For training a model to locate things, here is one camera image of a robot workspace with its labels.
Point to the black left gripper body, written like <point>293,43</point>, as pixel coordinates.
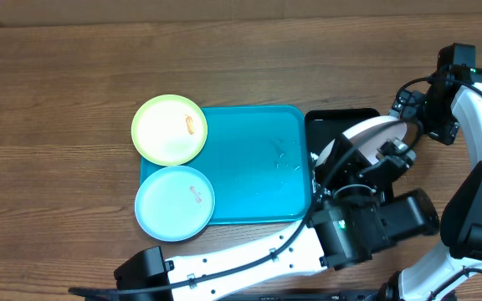
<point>342,186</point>

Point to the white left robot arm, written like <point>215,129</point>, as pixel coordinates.
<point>345,231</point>

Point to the teal plastic tray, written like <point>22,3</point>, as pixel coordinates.
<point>256,160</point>

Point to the black tray with water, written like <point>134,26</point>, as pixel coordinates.
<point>321,128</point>

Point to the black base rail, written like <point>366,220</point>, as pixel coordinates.
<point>347,295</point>

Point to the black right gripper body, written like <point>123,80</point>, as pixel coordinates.
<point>436,118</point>

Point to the white pink plate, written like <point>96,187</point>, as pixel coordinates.
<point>368,128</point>

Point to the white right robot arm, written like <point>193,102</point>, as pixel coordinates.
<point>457,257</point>

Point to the light blue plate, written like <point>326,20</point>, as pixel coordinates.
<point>174,203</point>

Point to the yellow plate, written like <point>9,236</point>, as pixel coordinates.
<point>169,130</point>

